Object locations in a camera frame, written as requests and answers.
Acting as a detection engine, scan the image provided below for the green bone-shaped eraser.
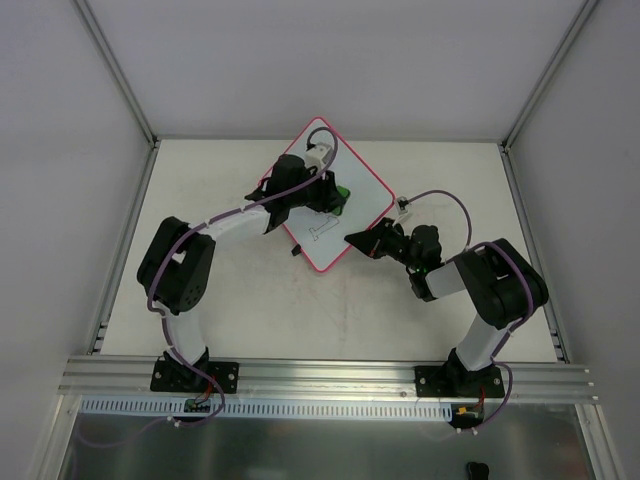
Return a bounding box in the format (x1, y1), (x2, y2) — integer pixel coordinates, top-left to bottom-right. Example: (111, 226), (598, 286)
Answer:
(332, 185), (351, 216)

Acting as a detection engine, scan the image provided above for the pink framed whiteboard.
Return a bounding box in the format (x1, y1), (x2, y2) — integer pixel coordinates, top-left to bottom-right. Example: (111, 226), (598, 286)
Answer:
(282, 117), (395, 273)

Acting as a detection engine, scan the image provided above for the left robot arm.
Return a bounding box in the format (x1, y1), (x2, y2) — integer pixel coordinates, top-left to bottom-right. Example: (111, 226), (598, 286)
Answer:
(136, 147), (347, 394)

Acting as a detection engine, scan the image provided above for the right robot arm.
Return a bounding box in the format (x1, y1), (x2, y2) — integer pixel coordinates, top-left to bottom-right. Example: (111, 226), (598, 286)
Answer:
(345, 218), (549, 399)

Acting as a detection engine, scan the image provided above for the black object at bottom edge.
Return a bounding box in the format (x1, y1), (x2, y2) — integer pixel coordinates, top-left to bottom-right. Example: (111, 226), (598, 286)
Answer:
(466, 462), (490, 480)

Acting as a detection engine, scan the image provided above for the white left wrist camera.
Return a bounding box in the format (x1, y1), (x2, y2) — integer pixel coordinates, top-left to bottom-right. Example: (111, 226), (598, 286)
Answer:
(305, 143), (334, 170)

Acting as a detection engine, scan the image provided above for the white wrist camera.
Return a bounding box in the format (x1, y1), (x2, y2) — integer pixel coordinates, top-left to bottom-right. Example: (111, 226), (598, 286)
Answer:
(305, 143), (334, 170)
(394, 196), (412, 224)

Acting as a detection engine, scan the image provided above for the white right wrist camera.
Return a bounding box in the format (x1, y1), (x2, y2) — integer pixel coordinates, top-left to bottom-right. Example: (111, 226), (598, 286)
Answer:
(394, 196), (412, 224)

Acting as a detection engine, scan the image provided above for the right aluminium frame post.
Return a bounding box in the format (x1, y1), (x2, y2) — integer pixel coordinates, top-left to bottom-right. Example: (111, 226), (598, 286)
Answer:
(500, 0), (601, 150)

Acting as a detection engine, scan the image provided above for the aluminium frame post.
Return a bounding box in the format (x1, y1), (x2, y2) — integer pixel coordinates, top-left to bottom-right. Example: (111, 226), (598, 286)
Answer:
(500, 0), (601, 150)
(71, 0), (157, 147)

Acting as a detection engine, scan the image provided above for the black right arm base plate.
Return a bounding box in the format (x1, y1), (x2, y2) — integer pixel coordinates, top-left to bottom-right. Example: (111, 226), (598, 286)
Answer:
(414, 365), (505, 399)

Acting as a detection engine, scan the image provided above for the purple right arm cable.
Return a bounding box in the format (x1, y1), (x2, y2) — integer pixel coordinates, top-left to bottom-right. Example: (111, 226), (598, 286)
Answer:
(405, 189), (534, 434)

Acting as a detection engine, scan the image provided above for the left aluminium frame post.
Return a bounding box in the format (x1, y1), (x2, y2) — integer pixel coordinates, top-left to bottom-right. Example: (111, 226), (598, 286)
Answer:
(71, 0), (157, 147)

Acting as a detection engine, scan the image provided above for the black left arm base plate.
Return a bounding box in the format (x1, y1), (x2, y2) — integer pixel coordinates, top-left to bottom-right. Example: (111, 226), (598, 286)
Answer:
(149, 357), (240, 394)

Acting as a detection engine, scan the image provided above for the aluminium mounting rail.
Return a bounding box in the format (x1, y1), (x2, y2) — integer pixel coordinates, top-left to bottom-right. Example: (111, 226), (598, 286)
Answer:
(57, 355), (600, 404)

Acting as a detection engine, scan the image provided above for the white slotted cable duct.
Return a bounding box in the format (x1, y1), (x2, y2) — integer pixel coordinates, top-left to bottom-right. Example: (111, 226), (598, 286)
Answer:
(79, 396), (453, 423)

